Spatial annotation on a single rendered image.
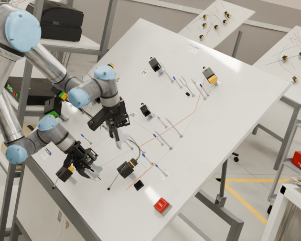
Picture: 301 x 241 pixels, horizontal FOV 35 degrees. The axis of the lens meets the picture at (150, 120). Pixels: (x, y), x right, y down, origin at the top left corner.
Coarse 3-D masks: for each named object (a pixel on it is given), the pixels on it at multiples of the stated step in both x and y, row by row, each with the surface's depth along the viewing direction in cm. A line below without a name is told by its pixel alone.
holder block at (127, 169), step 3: (126, 162) 211; (120, 165) 212; (123, 165) 211; (126, 165) 210; (129, 165) 210; (117, 168) 212; (120, 168) 211; (123, 168) 210; (126, 168) 209; (129, 168) 210; (120, 171) 210; (123, 171) 209; (126, 171) 210; (129, 171) 211; (132, 171) 211; (120, 174) 209; (123, 174) 210; (126, 174) 211; (129, 174) 211; (123, 177) 211
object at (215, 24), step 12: (216, 0) 861; (204, 12) 855; (216, 12) 831; (228, 12) 808; (240, 12) 786; (252, 12) 766; (192, 24) 851; (204, 24) 807; (216, 24) 803; (228, 24) 782; (240, 24) 763; (192, 36) 821; (204, 36) 798; (216, 36) 777; (240, 36) 772
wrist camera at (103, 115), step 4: (100, 112) 192; (104, 112) 190; (108, 112) 189; (112, 112) 190; (96, 116) 192; (100, 116) 190; (104, 116) 190; (108, 116) 190; (92, 120) 192; (96, 120) 191; (100, 120) 190; (104, 120) 191; (88, 124) 192; (92, 124) 191; (96, 124) 190; (100, 124) 191; (92, 128) 191; (96, 128) 191
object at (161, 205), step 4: (160, 200) 197; (164, 200) 196; (156, 204) 197; (160, 204) 196; (164, 204) 194; (168, 204) 194; (156, 208) 195; (160, 208) 194; (164, 208) 194; (160, 212) 194
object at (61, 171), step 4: (60, 168) 230; (64, 168) 229; (56, 172) 230; (60, 172) 229; (64, 172) 227; (68, 172) 228; (72, 172) 230; (60, 176) 227; (64, 176) 228; (68, 176) 230; (56, 180) 229; (64, 180) 229; (72, 180) 236; (52, 188) 230
